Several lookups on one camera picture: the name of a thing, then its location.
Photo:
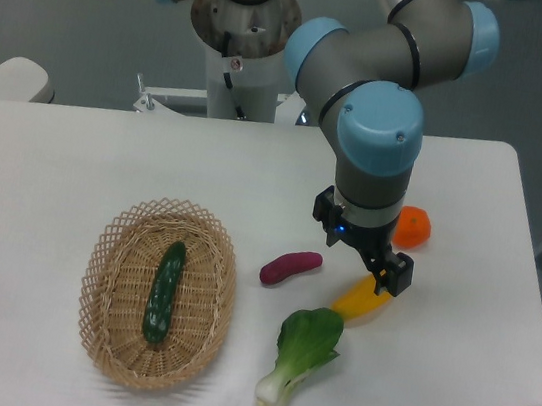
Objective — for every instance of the green cucumber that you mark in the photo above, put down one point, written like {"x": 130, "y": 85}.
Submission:
{"x": 158, "y": 309}

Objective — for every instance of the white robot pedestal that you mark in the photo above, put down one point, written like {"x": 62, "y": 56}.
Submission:
{"x": 243, "y": 47}

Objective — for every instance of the yellow pepper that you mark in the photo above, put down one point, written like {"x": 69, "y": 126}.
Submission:
{"x": 360, "y": 300}

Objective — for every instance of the purple sweet potato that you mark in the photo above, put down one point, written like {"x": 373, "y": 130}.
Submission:
{"x": 288, "y": 265}

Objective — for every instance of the white metal base frame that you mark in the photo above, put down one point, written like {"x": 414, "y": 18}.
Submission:
{"x": 290, "y": 109}

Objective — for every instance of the woven wicker basket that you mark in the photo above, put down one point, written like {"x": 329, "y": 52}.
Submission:
{"x": 116, "y": 286}

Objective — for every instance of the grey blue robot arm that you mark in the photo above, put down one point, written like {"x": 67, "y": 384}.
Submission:
{"x": 360, "y": 90}

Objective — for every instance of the green bok choy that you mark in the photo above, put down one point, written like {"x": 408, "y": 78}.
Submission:
{"x": 306, "y": 342}

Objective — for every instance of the orange tangerine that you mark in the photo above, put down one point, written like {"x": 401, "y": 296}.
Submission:
{"x": 413, "y": 228}

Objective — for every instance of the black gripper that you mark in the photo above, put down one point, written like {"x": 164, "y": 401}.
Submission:
{"x": 392, "y": 271}

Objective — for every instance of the white chair armrest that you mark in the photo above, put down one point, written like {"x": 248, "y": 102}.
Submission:
{"x": 23, "y": 80}

